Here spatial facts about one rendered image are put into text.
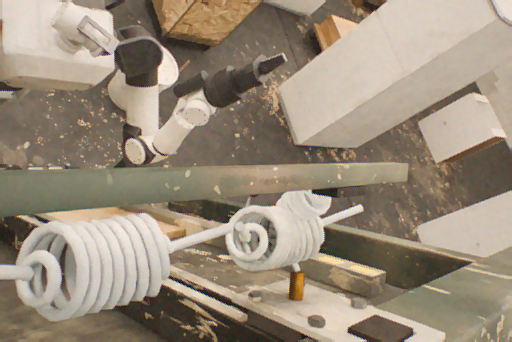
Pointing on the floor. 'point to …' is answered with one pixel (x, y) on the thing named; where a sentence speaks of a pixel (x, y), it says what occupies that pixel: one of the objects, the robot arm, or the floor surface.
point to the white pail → (168, 73)
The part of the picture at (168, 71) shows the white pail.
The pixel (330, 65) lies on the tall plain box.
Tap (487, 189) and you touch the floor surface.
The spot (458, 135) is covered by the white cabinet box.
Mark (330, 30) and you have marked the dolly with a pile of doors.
